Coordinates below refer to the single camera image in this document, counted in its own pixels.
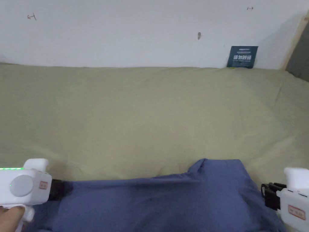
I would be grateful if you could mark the grey padded headboard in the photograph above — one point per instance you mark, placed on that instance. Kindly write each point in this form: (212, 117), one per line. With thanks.
(299, 62)

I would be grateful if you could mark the dark teal printed card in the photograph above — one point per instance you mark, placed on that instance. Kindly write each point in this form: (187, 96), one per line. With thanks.
(242, 57)

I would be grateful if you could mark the blue garment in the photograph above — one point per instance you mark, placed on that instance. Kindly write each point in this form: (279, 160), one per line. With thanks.
(154, 205)

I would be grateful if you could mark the person's left hand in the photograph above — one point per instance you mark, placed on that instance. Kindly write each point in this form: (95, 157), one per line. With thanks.
(10, 220)

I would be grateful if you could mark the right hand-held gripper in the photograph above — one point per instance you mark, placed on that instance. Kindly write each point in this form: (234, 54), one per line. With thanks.
(295, 203)

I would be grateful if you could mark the bed with pale green sheet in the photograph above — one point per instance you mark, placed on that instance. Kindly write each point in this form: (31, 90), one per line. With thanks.
(135, 116)

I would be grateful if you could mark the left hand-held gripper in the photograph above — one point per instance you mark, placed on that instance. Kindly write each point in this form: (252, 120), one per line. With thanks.
(23, 186)

